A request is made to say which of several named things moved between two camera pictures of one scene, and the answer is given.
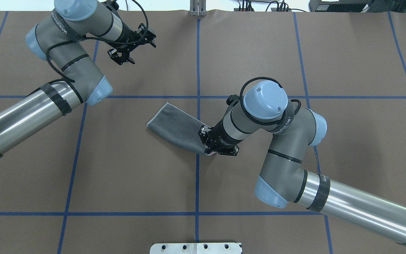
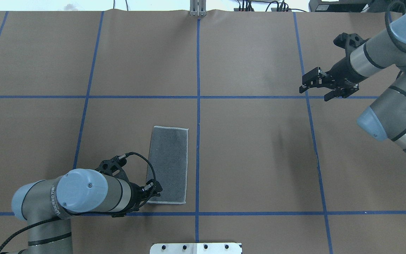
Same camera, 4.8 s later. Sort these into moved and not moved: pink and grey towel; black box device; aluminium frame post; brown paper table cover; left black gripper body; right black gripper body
Moved: pink and grey towel; left black gripper body; right black gripper body
Not moved: aluminium frame post; black box device; brown paper table cover
